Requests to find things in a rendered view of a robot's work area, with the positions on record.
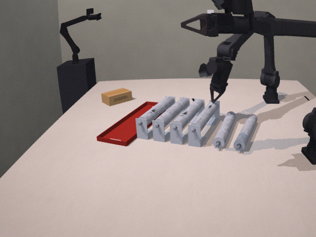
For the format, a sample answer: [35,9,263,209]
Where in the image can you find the brown cardboard box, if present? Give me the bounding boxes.
[101,88,132,106]

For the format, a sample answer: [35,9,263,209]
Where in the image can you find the red scrap tray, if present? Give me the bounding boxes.
[97,102,158,146]

